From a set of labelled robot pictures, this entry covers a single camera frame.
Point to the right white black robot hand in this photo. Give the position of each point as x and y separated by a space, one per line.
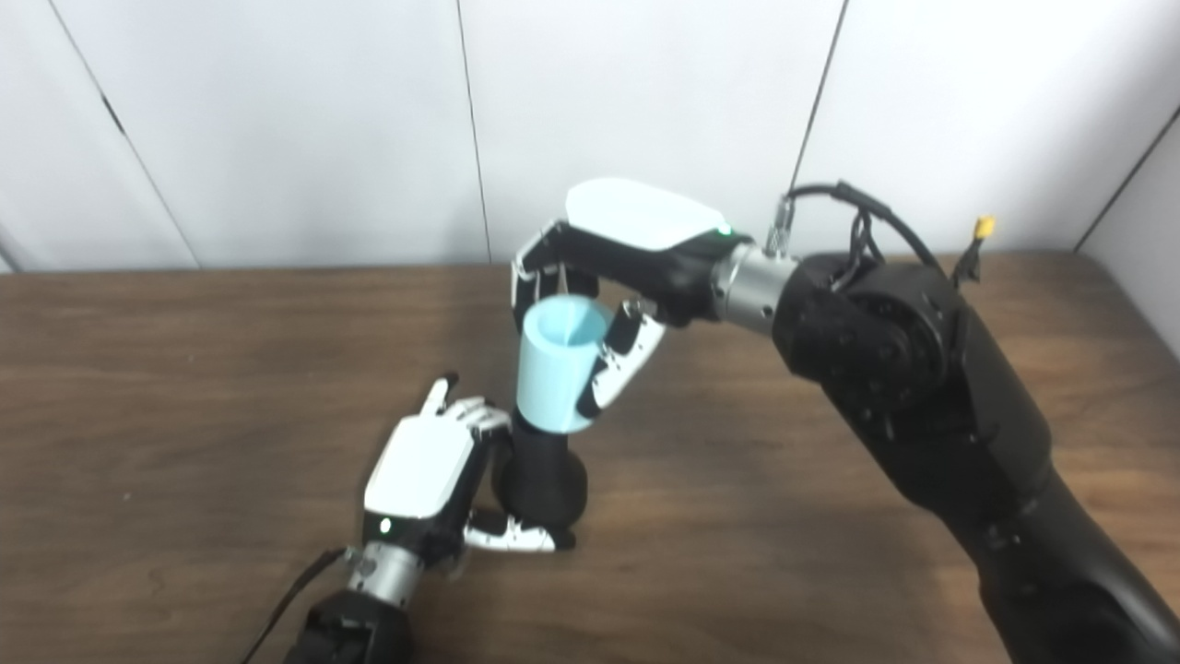
645 217

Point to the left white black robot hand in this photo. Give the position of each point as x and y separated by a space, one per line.
419 466

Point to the black flared nozzle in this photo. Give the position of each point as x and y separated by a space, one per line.
544 480

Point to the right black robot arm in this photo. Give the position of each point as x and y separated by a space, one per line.
922 369

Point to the small yellow plug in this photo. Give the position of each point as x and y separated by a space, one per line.
985 227

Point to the black wall panel hinge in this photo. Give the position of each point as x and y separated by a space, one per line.
112 112

